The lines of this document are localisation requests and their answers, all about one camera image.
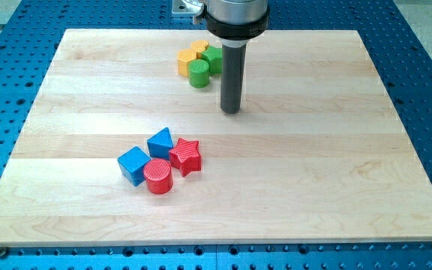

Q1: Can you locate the red star block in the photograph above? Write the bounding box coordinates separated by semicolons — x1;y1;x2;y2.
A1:
169;138;202;177

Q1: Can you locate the yellow hexagon block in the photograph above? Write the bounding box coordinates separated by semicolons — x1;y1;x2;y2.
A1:
177;49;197;77

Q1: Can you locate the yellow heart block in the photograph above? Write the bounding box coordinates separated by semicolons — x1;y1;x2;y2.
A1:
190;40;209;59

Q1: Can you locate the light wooden board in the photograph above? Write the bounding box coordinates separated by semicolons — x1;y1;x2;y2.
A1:
0;29;432;247

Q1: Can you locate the left board clamp screw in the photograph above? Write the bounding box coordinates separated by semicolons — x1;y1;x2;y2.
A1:
0;247;11;260

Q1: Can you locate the blue cube block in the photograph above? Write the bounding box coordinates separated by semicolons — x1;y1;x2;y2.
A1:
117;146;151;187

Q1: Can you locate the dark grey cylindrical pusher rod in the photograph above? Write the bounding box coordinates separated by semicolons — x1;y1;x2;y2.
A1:
220;45;246;114

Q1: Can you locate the blue triangle block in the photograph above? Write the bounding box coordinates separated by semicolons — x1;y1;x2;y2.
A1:
147;127;173;160

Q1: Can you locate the green cylinder block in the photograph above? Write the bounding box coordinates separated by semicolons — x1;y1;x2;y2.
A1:
188;59;209;88

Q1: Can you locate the blue perforated metal table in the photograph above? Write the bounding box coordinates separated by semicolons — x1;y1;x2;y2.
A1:
0;1;432;269

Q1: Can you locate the red cylinder block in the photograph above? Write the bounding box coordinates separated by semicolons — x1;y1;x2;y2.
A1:
143;158;173;194

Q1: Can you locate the green star block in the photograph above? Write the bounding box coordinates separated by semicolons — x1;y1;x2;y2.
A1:
201;46;222;75

